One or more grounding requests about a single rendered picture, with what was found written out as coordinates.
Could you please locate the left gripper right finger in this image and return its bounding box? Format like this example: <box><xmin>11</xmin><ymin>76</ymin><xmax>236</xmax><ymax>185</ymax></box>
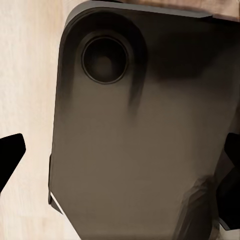
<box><xmin>224</xmin><ymin>133</ymin><xmax>240</xmax><ymax>173</ymax></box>

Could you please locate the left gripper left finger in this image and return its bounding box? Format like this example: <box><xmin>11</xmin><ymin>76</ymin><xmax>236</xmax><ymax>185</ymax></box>
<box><xmin>0</xmin><ymin>133</ymin><xmax>26</xmax><ymax>193</ymax></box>

